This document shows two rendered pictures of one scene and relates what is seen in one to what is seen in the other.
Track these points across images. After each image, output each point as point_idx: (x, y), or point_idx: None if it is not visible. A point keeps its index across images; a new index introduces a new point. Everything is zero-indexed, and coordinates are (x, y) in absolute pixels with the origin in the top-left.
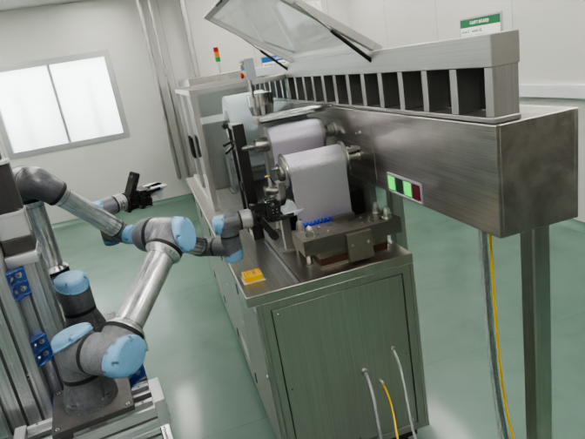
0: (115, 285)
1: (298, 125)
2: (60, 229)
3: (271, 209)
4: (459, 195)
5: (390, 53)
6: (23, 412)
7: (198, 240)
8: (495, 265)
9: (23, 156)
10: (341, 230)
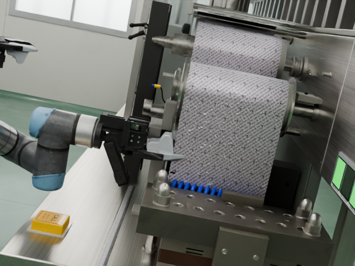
0: (19, 175)
1: (246, 37)
2: (22, 101)
3: (129, 133)
4: None
5: None
6: None
7: (2, 132)
8: None
9: (22, 16)
10: (218, 217)
